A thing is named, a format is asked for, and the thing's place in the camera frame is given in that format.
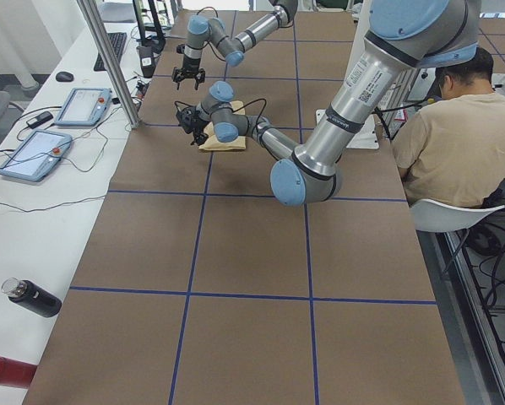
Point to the black smartphone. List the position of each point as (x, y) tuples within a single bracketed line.
[(39, 120)]

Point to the aluminium frame post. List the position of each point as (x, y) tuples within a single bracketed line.
[(97, 28)]

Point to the blue teach pendant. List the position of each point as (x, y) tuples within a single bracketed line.
[(84, 107), (37, 156)]

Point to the beige long sleeve shirt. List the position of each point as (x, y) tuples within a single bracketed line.
[(227, 143)]

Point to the white plastic chair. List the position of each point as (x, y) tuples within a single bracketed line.
[(436, 217)]

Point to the upper blue teach pendant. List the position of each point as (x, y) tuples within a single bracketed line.
[(84, 107)]

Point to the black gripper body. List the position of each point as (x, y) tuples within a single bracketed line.
[(189, 67), (196, 123)]

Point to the black computer mouse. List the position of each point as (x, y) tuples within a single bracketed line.
[(64, 77)]

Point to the lower blue teach pendant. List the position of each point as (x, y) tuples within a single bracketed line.
[(37, 156)]

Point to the red cylinder bottle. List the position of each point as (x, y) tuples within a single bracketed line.
[(14, 373)]

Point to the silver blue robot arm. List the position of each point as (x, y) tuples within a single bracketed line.
[(401, 35), (202, 32)]

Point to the person in beige shirt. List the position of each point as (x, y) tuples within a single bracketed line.
[(453, 151)]

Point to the black water bottle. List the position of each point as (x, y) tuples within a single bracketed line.
[(31, 297)]

